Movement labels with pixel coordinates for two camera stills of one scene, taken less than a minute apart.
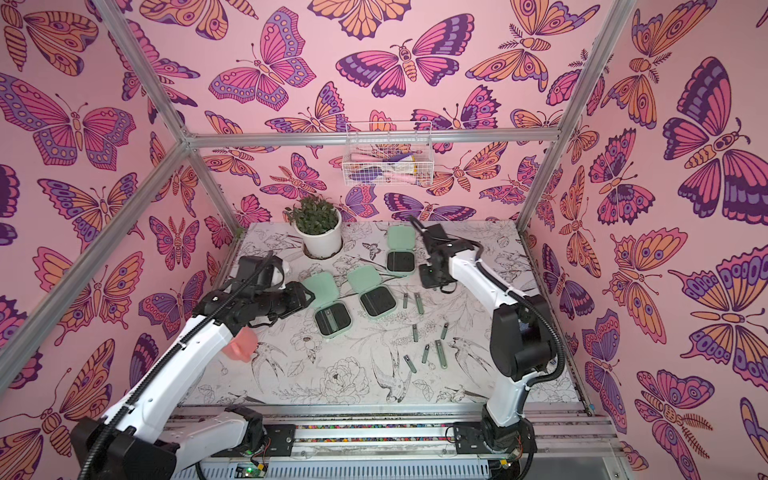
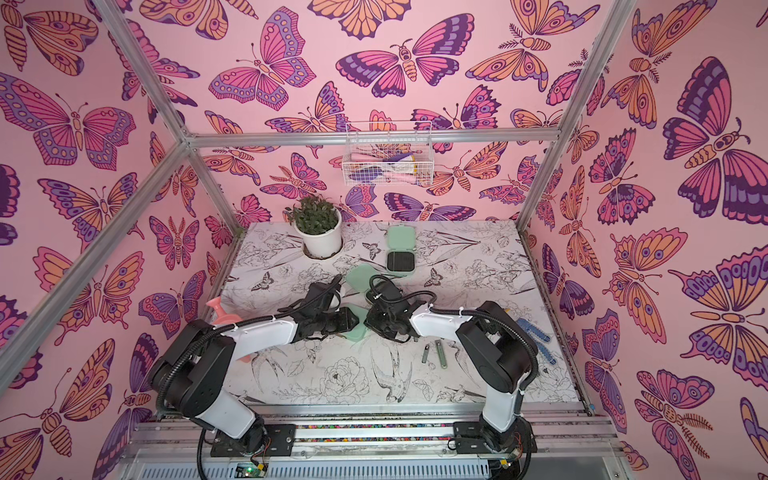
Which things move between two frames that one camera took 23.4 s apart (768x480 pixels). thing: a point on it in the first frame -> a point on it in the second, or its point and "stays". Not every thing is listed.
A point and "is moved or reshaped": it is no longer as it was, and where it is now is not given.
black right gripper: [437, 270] -> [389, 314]
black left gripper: [298, 299] -> [347, 323]
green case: [401, 253] stays
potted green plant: [319, 224] stays
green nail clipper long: [441, 355] stays
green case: [332, 316] is moved or reshaped
